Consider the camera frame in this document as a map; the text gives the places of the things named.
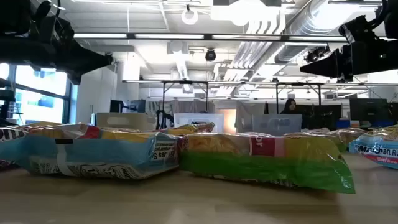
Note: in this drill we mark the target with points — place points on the person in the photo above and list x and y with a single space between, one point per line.
290 107

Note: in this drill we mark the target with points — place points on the grey plastic bin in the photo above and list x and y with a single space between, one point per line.
264 124

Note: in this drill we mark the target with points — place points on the blue storage box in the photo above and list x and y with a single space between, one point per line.
342 124

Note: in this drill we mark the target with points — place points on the white plastic bin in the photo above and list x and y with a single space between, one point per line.
180 118

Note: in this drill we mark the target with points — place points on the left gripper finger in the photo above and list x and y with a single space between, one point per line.
75 78
93 60

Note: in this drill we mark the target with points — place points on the black metal frame stand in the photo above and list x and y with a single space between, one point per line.
298 84
185 82

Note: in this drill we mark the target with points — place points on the ceiling light bar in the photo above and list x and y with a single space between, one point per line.
169 36

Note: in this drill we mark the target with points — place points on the black ceiling spotlight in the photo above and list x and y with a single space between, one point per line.
315 54

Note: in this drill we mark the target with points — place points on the window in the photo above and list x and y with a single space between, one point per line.
37 102

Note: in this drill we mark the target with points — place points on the black monitor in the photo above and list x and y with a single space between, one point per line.
368 109
116 105
326 115

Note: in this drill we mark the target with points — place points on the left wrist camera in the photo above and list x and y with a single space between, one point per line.
60 28

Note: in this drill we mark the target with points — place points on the black ceiling camera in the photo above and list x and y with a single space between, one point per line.
210 55

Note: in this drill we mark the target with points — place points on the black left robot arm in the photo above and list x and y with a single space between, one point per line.
12 15

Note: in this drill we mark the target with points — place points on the yellow chicken ramen pack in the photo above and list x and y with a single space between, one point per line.
49 130

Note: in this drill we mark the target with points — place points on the beige plastic bin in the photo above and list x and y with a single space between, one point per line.
136 121

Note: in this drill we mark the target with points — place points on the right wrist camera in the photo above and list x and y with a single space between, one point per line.
357 29

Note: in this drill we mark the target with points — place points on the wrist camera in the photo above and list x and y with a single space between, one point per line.
60 28
357 29

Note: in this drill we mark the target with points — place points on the black background robot arm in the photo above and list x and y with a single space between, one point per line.
160 119

